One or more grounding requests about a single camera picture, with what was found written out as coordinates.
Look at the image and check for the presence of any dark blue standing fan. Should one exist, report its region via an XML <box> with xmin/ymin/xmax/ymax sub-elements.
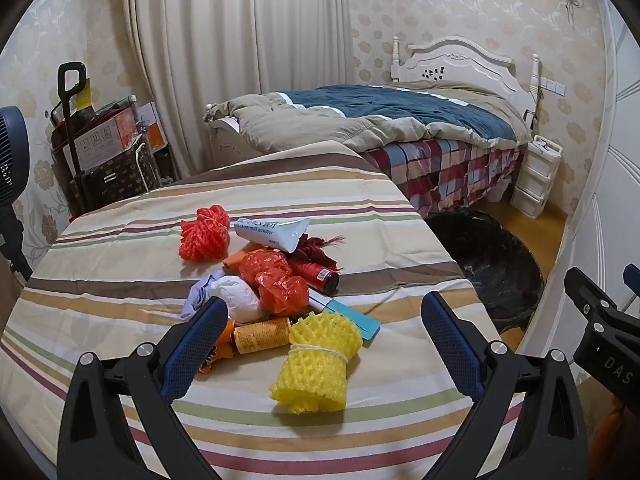
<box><xmin>0</xmin><ymin>105</ymin><xmax>35</xmax><ymax>281</ymax></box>

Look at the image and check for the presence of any yellow tag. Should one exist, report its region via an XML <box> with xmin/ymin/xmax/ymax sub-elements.
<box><xmin>75</xmin><ymin>79</ymin><xmax>94</xmax><ymax>113</ymax></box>

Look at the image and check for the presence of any orange crumpled wrapper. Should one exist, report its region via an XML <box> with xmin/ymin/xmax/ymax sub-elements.
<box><xmin>196</xmin><ymin>320</ymin><xmax>237</xmax><ymax>376</ymax></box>

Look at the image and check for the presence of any black lined trash bin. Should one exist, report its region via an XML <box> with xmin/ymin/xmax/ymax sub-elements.
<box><xmin>424</xmin><ymin>208</ymin><xmax>546</xmax><ymax>333</ymax></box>

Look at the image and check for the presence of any blue and beige quilt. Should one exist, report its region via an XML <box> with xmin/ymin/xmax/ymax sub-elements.
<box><xmin>204</xmin><ymin>82</ymin><xmax>533</xmax><ymax>155</ymax></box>

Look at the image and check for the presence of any orange rubber piece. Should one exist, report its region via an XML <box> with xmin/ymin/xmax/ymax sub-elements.
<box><xmin>222</xmin><ymin>254</ymin><xmax>257</xmax><ymax>277</ymax></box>

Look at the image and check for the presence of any white squeeze tube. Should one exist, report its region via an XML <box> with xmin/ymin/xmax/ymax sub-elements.
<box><xmin>234</xmin><ymin>216</ymin><xmax>311</xmax><ymax>253</ymax></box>

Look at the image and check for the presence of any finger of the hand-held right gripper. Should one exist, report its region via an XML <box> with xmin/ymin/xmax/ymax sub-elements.
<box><xmin>564</xmin><ymin>267</ymin><xmax>620</xmax><ymax>327</ymax></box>
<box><xmin>622</xmin><ymin>264</ymin><xmax>640</xmax><ymax>313</ymax></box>

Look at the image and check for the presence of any small red bottle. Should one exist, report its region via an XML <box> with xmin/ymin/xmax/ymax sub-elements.
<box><xmin>287</xmin><ymin>257</ymin><xmax>341</xmax><ymax>293</ymax></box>

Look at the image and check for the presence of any brown patterned storage bag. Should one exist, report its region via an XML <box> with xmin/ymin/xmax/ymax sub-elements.
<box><xmin>67</xmin><ymin>144</ymin><xmax>167</xmax><ymax>216</ymax></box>

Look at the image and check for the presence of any white and orange cardboard box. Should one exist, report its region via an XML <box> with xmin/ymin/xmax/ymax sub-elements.
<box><xmin>75</xmin><ymin>107</ymin><xmax>139</xmax><ymax>171</ymax></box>

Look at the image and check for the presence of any white plastic drawer unit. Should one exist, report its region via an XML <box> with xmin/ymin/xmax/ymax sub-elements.
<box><xmin>510</xmin><ymin>135</ymin><xmax>563</xmax><ymax>218</ymax></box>

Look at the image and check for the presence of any red foam fruit net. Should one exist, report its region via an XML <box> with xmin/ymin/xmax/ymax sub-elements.
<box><xmin>178</xmin><ymin>205</ymin><xmax>232</xmax><ymax>262</ymax></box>

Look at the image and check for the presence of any plaid bed sheet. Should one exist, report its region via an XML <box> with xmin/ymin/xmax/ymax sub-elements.
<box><xmin>360</xmin><ymin>137</ymin><xmax>527</xmax><ymax>218</ymax></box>

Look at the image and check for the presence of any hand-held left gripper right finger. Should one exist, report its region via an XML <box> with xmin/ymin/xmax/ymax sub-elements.
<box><xmin>421</xmin><ymin>290</ymin><xmax>590</xmax><ymax>480</ymax></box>

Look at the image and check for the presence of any white wardrobe door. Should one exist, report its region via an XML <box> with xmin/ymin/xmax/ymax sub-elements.
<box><xmin>520</xmin><ymin>20</ymin><xmax>640</xmax><ymax>361</ymax></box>

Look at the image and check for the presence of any white cable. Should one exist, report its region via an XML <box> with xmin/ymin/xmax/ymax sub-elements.
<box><xmin>132</xmin><ymin>141</ymin><xmax>152</xmax><ymax>192</ymax></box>

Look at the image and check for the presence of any bed with blankets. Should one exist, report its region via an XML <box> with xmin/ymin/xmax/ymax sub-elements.
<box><xmin>207</xmin><ymin>35</ymin><xmax>543</xmax><ymax>161</ymax></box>

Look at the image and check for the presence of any blue flat packet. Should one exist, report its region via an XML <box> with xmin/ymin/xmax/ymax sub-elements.
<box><xmin>307</xmin><ymin>295</ymin><xmax>382</xmax><ymax>346</ymax></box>

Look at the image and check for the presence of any white crumpled plastic bag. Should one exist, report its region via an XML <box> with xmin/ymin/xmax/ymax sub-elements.
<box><xmin>207</xmin><ymin>275</ymin><xmax>263</xmax><ymax>323</ymax></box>

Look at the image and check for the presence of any orange crumpled plastic bag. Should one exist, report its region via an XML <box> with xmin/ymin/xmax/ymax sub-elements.
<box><xmin>239</xmin><ymin>250</ymin><xmax>311</xmax><ymax>317</ymax></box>

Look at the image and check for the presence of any lavender crumpled cloth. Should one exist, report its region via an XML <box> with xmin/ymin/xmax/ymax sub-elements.
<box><xmin>180</xmin><ymin>270</ymin><xmax>226</xmax><ymax>321</ymax></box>

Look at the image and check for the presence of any small white orange box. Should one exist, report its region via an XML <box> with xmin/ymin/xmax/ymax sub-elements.
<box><xmin>135</xmin><ymin>102</ymin><xmax>169</xmax><ymax>153</ymax></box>

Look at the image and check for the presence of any yellow foam fruit net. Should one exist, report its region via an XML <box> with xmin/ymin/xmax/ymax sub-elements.
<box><xmin>270</xmin><ymin>310</ymin><xmax>363</xmax><ymax>416</ymax></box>

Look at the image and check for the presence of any striped tablecloth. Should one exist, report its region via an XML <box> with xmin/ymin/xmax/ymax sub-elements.
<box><xmin>0</xmin><ymin>140</ymin><xmax>531</xmax><ymax>480</ymax></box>

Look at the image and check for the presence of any brown bottle with yellow label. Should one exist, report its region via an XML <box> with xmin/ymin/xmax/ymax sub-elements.
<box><xmin>232</xmin><ymin>316</ymin><xmax>293</xmax><ymax>357</ymax></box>

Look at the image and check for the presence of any cream curtain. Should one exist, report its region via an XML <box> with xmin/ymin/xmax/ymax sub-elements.
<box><xmin>122</xmin><ymin>0</ymin><xmax>361</xmax><ymax>181</ymax></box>

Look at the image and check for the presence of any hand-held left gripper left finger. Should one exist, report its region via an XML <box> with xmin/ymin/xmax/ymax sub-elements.
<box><xmin>57</xmin><ymin>296</ymin><xmax>231</xmax><ymax>480</ymax></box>

